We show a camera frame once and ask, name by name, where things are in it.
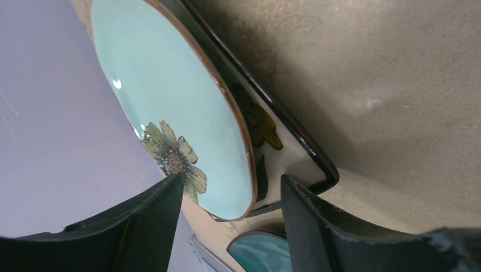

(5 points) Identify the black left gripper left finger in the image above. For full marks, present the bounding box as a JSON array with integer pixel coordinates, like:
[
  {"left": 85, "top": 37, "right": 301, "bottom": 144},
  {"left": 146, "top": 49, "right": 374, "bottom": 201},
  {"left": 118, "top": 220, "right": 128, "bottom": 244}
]
[{"left": 1, "top": 174, "right": 183, "bottom": 271}]

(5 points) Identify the aluminium frame rail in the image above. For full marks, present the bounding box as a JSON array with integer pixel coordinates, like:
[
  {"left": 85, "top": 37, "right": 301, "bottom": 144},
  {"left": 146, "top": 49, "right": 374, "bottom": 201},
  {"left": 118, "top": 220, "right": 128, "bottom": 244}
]
[{"left": 188, "top": 234, "right": 235, "bottom": 272}]

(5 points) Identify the square white floral plate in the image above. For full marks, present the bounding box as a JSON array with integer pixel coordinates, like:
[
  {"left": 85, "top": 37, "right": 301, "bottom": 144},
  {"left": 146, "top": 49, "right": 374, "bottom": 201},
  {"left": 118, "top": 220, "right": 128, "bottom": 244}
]
[{"left": 161, "top": 1, "right": 340, "bottom": 217}]

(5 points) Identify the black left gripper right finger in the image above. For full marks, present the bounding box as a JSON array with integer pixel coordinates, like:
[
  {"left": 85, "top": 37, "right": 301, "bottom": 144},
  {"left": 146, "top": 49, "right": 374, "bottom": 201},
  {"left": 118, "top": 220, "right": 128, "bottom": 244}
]
[{"left": 281, "top": 175, "right": 480, "bottom": 271}]

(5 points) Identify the teal square plate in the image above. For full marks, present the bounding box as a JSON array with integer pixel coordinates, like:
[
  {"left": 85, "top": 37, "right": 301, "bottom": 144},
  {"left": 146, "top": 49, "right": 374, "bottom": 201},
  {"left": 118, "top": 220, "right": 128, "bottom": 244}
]
[{"left": 226, "top": 230, "right": 293, "bottom": 272}]

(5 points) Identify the light blue flower plate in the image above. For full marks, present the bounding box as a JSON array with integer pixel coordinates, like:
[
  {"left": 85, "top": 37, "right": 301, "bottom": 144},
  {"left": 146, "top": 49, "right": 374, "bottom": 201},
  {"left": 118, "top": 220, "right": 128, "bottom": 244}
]
[{"left": 91, "top": 1, "right": 258, "bottom": 221}]

